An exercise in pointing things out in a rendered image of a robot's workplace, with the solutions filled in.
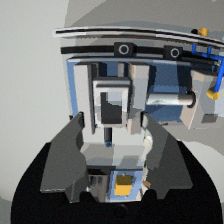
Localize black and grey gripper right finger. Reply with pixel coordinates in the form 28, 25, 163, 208
140, 111, 223, 224

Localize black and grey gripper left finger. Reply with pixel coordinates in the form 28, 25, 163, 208
11, 111, 89, 224

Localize yellow rectangular block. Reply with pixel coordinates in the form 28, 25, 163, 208
115, 175, 132, 195

